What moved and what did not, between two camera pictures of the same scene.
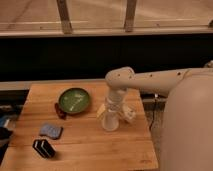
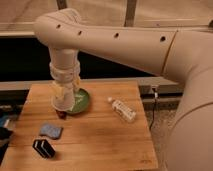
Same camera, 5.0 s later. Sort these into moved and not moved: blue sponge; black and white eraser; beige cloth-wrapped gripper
Moved: beige cloth-wrapped gripper
Not moved: black and white eraser; blue sponge
